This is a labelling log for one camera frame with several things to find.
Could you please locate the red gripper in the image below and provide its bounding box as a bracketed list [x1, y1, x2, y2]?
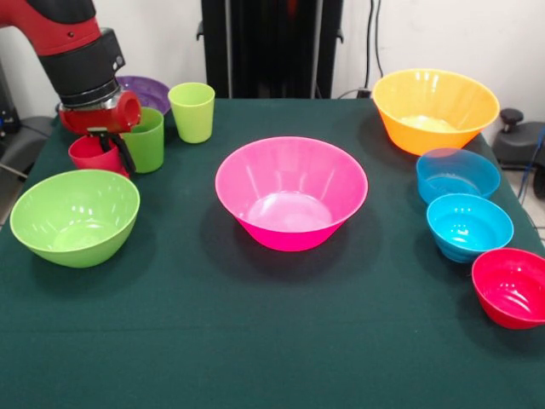
[58, 89, 143, 174]

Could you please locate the red cup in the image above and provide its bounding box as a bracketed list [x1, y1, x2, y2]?
[67, 135, 131, 179]

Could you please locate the pink bowl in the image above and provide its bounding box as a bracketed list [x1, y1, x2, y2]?
[215, 135, 370, 252]

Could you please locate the dark green cup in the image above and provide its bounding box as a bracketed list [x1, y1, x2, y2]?
[120, 107, 166, 174]

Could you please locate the purple bowl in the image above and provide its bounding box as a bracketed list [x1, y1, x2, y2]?
[114, 75, 172, 116]

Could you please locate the light green cup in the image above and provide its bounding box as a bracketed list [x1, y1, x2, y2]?
[167, 82, 216, 144]

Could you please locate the green bowl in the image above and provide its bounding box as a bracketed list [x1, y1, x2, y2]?
[9, 169, 141, 269]

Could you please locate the dark green table cloth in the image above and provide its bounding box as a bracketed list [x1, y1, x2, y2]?
[0, 97, 545, 409]

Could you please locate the orange bowl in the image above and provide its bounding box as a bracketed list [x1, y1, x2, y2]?
[372, 68, 502, 157]

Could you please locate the translucent blue bowl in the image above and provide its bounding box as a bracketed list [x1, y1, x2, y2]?
[416, 147, 502, 205]

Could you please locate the turquoise bowl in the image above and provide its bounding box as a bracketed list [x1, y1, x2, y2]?
[426, 193, 515, 264]

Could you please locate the red bowl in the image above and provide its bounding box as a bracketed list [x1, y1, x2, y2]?
[471, 247, 545, 330]

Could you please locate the dark grey pedestal leg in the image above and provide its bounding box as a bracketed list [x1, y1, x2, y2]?
[493, 108, 545, 171]
[0, 115, 55, 180]

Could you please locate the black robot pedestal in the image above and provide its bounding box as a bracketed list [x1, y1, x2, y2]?
[196, 0, 345, 100]

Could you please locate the black wall cable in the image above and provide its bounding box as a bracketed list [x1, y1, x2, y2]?
[366, 0, 384, 82]

